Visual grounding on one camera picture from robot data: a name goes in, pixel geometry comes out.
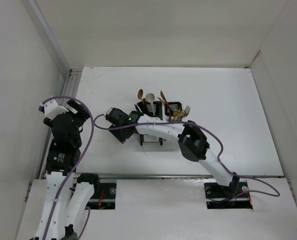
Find copper round spoon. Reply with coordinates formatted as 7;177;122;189
137;89;144;103

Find beige plastic spoon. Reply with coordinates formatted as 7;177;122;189
145;93;156;116

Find silver metal fork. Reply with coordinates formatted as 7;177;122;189
174;109;186;122

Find copper fork with tines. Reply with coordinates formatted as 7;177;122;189
182;105;191;120

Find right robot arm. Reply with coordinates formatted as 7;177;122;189
105;107;239;197

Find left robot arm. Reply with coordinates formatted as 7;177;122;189
33;97;101;240

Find black utensil container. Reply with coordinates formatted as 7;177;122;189
136;101;164;146

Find white utensil container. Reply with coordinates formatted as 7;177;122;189
164;101;186;122

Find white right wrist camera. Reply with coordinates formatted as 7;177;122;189
105;107;114;122

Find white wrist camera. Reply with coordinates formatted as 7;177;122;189
105;107;114;122
38;99;69;120

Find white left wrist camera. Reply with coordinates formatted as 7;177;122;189
38;99;69;120

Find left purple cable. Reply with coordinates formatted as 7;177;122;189
39;96;94;240

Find aluminium frame rail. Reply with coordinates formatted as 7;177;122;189
25;0;83;180

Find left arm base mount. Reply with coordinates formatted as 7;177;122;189
73;172;117;210

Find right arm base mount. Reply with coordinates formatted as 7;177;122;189
204;177;253;210

